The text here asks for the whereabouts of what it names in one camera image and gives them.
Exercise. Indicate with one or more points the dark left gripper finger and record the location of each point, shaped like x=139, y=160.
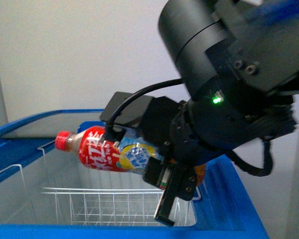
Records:
x=156, y=173

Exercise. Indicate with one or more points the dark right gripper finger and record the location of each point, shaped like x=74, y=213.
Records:
x=167, y=198

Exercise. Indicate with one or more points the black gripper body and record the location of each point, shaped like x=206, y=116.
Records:
x=186, y=134

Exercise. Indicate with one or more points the red label drink bottle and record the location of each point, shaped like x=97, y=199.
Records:
x=129, y=155

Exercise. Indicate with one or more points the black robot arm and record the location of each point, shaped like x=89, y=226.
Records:
x=241, y=69

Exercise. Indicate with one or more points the white blue chest freezer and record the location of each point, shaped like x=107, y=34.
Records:
x=220, y=209

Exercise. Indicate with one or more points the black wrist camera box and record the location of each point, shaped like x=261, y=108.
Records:
x=131, y=115

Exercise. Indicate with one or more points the white wire freezer basket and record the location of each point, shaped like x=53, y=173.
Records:
x=42, y=185

